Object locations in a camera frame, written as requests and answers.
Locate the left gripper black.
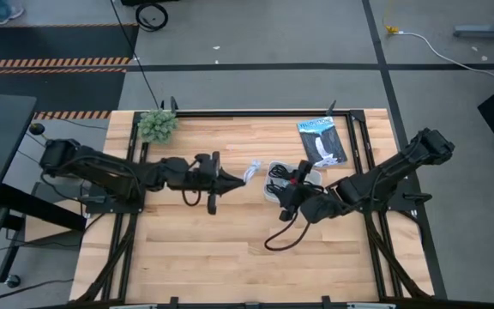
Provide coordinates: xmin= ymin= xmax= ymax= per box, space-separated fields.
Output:
xmin=188 ymin=165 xmax=247 ymax=215

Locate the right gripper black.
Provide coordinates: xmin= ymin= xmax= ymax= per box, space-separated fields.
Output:
xmin=274 ymin=179 xmax=316 ymax=222

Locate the black USB-C cable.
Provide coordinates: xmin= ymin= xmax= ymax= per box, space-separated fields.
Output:
xmin=268 ymin=163 xmax=294 ymax=182

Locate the white USB-C cable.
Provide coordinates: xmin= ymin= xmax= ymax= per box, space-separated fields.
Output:
xmin=242 ymin=159 xmax=263 ymax=184

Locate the white plastic bin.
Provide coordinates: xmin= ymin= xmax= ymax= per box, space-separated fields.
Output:
xmin=262 ymin=161 xmax=323 ymax=203

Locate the Yellowstone book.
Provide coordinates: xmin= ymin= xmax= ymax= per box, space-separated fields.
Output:
xmin=297 ymin=116 xmax=348 ymax=168

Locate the green potted plant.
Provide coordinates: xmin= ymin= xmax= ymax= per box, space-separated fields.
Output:
xmin=137 ymin=109 xmax=178 ymax=145

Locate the black hazard-striped floor mat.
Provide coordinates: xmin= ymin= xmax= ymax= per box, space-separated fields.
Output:
xmin=0 ymin=68 xmax=127 ymax=121
xmin=0 ymin=23 xmax=140 ymax=70

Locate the grey table leg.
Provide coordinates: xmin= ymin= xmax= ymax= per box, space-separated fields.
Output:
xmin=452 ymin=0 xmax=494 ymax=40

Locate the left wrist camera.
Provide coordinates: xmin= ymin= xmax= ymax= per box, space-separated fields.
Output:
xmin=195 ymin=151 xmax=222 ymax=173

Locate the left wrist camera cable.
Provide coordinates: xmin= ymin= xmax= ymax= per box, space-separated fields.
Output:
xmin=181 ymin=187 xmax=202 ymax=208

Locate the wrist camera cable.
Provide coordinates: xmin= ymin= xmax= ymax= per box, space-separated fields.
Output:
xmin=263 ymin=209 xmax=313 ymax=252
xmin=181 ymin=187 xmax=202 ymax=208

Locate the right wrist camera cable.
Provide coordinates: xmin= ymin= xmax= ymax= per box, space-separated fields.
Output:
xmin=263 ymin=209 xmax=313 ymax=252

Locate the black table frame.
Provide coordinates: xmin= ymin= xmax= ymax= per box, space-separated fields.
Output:
xmin=70 ymin=97 xmax=449 ymax=309

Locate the long black floor cable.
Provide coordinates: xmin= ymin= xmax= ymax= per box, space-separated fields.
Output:
xmin=109 ymin=0 xmax=161 ymax=109

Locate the black coiled floor cable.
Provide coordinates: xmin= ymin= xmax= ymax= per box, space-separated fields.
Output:
xmin=135 ymin=2 xmax=170 ymax=33

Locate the yellow plug cable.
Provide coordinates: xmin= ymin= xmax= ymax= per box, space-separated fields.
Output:
xmin=382 ymin=0 xmax=401 ymax=35

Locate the white floor cable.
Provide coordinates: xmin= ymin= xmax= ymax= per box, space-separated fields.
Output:
xmin=396 ymin=30 xmax=494 ymax=89

